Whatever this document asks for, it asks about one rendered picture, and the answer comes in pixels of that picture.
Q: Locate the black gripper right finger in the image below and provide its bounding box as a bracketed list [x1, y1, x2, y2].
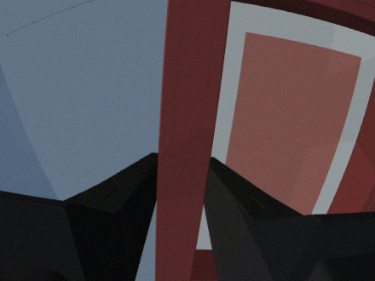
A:
[204, 157, 375, 281]

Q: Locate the grey flat square panel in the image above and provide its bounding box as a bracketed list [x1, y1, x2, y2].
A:
[0, 0, 168, 201]

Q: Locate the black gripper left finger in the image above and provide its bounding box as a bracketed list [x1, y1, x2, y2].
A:
[0, 153, 158, 281]

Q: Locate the dark red picture frame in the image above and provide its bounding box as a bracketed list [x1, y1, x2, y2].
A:
[154, 0, 375, 281]

